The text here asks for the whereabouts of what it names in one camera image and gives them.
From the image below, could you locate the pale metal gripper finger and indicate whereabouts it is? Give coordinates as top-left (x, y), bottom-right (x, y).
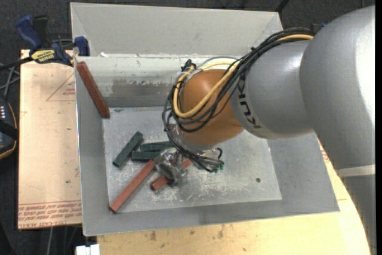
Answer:
top-left (167, 169), bottom-right (188, 188)
top-left (153, 152), bottom-right (173, 173)

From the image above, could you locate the dark green flat block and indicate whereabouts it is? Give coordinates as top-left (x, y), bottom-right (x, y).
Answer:
top-left (112, 131), bottom-right (144, 168)
top-left (140, 141), bottom-right (175, 152)
top-left (131, 150), bottom-right (164, 162)

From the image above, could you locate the red-brown flat block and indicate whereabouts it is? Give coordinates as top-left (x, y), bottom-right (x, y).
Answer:
top-left (109, 159), bottom-right (156, 214)
top-left (149, 158), bottom-right (193, 192)
top-left (76, 61), bottom-right (111, 119)

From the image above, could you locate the brown cardboard board, red print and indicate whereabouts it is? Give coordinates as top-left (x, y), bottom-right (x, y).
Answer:
top-left (17, 49), bottom-right (83, 231)

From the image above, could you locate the grey metal bin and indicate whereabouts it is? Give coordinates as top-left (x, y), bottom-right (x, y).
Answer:
top-left (70, 2), bottom-right (340, 237)

